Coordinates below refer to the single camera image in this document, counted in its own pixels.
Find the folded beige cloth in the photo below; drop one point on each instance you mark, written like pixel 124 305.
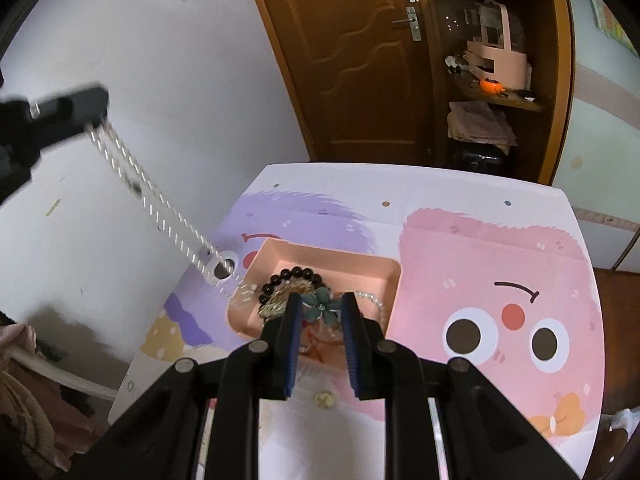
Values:
pixel 475 122

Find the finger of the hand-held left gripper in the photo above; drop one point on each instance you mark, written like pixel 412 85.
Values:
pixel 75 104

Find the black bag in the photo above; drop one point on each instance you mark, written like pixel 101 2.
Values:
pixel 480 157

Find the gold coin charm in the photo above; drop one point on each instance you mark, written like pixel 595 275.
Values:
pixel 324 400

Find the light blue wardrobe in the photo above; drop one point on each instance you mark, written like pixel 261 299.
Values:
pixel 600 135

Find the gold crystal bead hairpiece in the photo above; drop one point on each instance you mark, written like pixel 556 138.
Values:
pixel 279 306

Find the wooden shelf cabinet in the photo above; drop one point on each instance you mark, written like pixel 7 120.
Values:
pixel 550 110

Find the pink desktop organiser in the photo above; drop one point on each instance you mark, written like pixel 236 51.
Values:
pixel 500 65

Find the pink plastic tray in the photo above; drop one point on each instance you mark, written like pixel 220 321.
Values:
pixel 350 270

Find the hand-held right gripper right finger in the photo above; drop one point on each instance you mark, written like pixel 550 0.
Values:
pixel 350 345

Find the small dark figurine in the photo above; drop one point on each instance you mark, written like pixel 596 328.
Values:
pixel 455 65

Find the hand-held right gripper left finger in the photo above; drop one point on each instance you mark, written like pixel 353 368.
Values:
pixel 295 345

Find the brown wooden door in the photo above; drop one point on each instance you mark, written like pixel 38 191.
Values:
pixel 340 60

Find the teal flower brooch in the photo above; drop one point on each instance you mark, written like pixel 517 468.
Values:
pixel 320 305

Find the small orange toy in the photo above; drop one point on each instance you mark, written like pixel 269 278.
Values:
pixel 489 85

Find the colourful wall poster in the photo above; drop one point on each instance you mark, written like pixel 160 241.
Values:
pixel 612 20

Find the cartoon monster tablecloth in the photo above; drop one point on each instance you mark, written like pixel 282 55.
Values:
pixel 450 240

